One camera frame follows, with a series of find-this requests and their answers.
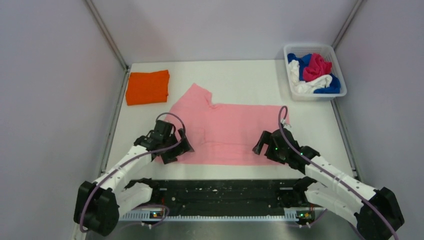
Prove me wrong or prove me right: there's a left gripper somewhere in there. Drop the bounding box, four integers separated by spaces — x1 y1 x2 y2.
161 128 194 164

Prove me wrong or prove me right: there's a pink t shirt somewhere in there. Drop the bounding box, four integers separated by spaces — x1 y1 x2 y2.
165 84 281 166

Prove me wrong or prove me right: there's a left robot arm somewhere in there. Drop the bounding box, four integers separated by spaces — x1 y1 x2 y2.
73 118 194 237

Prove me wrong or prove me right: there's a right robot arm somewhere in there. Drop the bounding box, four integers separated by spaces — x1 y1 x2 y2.
252 128 405 240

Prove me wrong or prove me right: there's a white t shirt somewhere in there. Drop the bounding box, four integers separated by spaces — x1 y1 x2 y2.
288 60 333 94

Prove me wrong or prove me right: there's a folded orange t shirt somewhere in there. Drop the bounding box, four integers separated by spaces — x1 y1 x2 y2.
125 70 170 106

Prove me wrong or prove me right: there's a blue t shirt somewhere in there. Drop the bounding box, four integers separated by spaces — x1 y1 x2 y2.
287 53 341 94

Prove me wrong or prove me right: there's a magenta t shirt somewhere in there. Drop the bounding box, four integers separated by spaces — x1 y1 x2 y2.
302 53 333 82

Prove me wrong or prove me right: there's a white plastic basket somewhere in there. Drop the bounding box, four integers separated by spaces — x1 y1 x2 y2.
283 43 347 101

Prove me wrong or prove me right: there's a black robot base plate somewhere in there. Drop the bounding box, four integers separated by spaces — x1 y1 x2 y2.
141 178 318 220

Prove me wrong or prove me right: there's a white cable duct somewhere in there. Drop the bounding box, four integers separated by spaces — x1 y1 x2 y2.
119 208 315 223

